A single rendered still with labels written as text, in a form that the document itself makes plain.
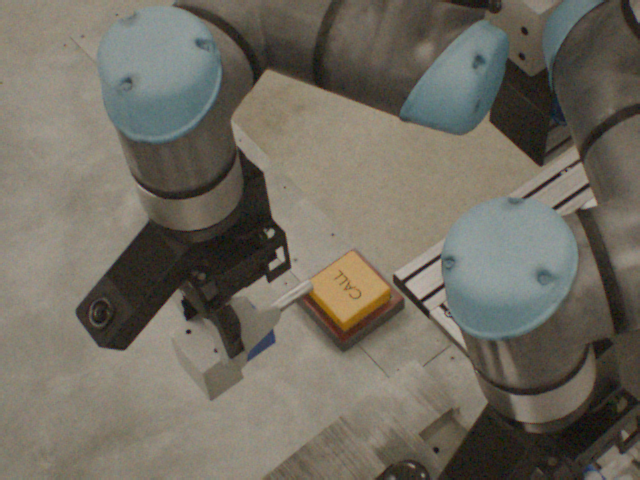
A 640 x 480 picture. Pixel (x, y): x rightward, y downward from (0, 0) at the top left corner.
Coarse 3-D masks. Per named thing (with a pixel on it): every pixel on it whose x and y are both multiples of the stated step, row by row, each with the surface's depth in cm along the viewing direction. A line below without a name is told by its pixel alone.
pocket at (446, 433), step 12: (444, 420) 107; (456, 420) 107; (420, 432) 105; (432, 432) 107; (444, 432) 108; (456, 432) 108; (432, 444) 107; (444, 444) 107; (456, 444) 107; (444, 456) 106
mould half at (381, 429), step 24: (384, 384) 107; (408, 384) 107; (432, 384) 107; (360, 408) 106; (384, 408) 106; (408, 408) 106; (432, 408) 106; (456, 408) 106; (336, 432) 106; (360, 432) 105; (384, 432) 105; (408, 432) 105; (312, 456) 105; (336, 456) 104; (360, 456) 104; (384, 456) 104; (408, 456) 104; (432, 456) 104
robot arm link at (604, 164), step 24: (600, 144) 73; (624, 144) 72; (600, 168) 73; (624, 168) 71; (600, 192) 73; (624, 192) 71; (600, 216) 69; (624, 216) 69; (600, 240) 68; (624, 240) 68; (600, 264) 68; (624, 264) 68; (624, 288) 68; (624, 312) 69
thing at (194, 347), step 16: (304, 288) 108; (272, 304) 107; (288, 304) 108; (192, 320) 104; (176, 336) 104; (192, 336) 104; (208, 336) 103; (272, 336) 106; (176, 352) 106; (192, 352) 103; (208, 352) 103; (256, 352) 106; (192, 368) 104; (208, 368) 102; (224, 368) 104; (208, 384) 104; (224, 384) 105
